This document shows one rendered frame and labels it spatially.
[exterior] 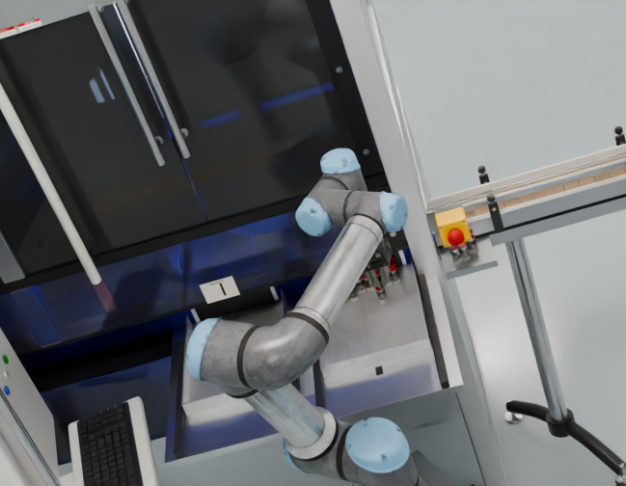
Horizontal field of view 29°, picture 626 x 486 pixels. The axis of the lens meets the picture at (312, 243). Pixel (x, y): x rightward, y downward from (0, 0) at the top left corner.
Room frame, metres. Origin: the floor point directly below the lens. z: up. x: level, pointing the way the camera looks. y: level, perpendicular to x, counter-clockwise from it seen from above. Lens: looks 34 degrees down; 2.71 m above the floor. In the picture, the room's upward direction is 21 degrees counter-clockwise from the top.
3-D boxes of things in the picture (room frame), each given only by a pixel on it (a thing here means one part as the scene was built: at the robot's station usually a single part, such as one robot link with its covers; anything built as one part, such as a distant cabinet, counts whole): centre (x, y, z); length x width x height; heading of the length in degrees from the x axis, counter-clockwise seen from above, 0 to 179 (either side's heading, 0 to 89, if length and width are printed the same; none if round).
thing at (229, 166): (2.43, 0.00, 1.50); 0.43 x 0.01 x 0.59; 81
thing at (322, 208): (2.04, -0.06, 1.39); 0.11 x 0.11 x 0.08; 49
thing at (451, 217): (2.39, -0.33, 0.99); 0.08 x 0.07 x 0.07; 171
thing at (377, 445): (1.78, 0.03, 0.96); 0.13 x 0.12 x 0.14; 49
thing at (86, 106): (2.49, 0.44, 1.50); 0.47 x 0.01 x 0.59; 81
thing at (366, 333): (2.31, -0.07, 0.90); 0.34 x 0.26 x 0.04; 171
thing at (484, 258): (2.43, -0.35, 0.87); 0.14 x 0.13 x 0.02; 171
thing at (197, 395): (2.36, 0.27, 0.90); 0.34 x 0.26 x 0.04; 171
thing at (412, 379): (2.27, 0.11, 0.87); 0.70 x 0.48 x 0.02; 81
